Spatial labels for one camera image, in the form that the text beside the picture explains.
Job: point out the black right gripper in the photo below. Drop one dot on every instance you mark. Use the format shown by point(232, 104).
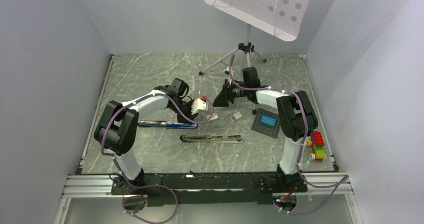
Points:
point(225, 95)

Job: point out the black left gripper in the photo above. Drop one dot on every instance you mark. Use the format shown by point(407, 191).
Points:
point(183, 119)

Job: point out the staple box tray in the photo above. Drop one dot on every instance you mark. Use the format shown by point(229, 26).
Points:
point(235, 116)

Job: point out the blue black stapler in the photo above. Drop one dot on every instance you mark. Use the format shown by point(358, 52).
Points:
point(167, 124)

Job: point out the black silver stapler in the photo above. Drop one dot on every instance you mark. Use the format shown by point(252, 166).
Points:
point(211, 139)

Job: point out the white staple box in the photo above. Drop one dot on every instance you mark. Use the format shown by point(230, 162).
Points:
point(213, 116)

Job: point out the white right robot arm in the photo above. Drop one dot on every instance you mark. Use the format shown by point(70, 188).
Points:
point(296, 116)

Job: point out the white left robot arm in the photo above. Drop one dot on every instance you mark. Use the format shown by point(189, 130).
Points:
point(117, 128)

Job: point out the dark grey lego baseplate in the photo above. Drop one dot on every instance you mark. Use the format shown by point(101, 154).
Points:
point(257, 126)

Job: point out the blue lego brick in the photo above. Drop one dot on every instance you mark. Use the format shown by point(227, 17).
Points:
point(269, 121)

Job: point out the white perforated music stand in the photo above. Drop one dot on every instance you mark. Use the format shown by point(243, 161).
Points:
point(280, 18)

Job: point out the colourful lego toy car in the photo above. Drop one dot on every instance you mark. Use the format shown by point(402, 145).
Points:
point(316, 143)

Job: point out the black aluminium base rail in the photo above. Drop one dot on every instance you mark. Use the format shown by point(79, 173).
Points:
point(206, 188)

